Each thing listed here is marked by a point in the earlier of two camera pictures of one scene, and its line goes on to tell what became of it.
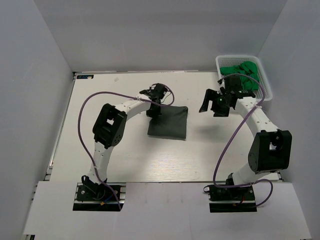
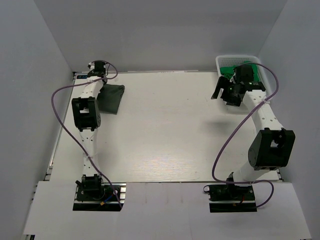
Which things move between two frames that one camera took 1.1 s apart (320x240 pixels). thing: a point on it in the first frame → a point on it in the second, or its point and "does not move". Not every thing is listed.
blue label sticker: [88, 76] does not move
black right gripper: [210, 94] → [221, 83]
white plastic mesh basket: [229, 60] does not move
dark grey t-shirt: [171, 124] → [109, 98]
